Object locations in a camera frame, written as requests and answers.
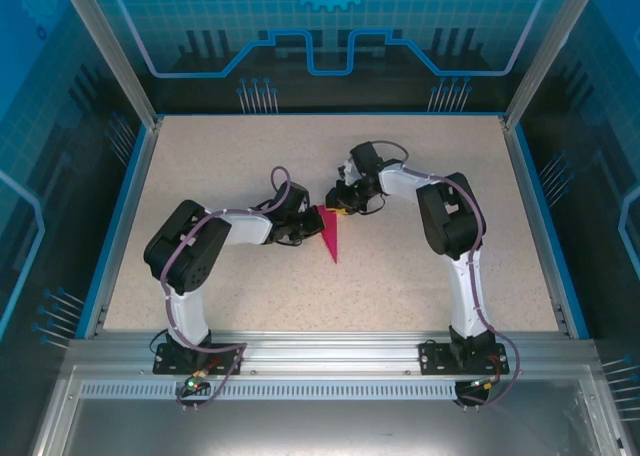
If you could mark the pink square paper sheet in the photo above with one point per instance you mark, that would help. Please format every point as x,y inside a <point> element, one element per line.
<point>331,236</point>

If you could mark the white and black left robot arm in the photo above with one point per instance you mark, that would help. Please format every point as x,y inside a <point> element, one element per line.
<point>245,228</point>

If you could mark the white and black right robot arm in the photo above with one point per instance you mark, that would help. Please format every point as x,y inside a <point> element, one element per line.
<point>400,181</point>

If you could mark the small connector with green light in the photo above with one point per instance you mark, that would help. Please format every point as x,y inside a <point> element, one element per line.
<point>194,385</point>

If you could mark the grey metal shelf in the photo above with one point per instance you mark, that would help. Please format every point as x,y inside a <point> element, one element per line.
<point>320,426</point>

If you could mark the small connector with orange plug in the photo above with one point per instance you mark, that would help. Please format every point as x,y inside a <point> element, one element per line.
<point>484,384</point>

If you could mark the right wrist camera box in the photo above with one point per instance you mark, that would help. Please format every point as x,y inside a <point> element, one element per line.
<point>346,169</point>

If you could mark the long aluminium frame rail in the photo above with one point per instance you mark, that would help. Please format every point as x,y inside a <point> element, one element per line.
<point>330,351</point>

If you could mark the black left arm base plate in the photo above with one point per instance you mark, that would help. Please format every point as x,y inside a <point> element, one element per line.
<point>225,361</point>

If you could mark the aluminium side rail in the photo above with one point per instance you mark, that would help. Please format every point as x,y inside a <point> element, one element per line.
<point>140,176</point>
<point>520,166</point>

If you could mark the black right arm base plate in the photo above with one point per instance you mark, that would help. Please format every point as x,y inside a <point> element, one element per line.
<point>432,358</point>

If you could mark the aluminium corner post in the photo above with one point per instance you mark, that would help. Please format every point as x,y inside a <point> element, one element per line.
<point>114,51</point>
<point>548,51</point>

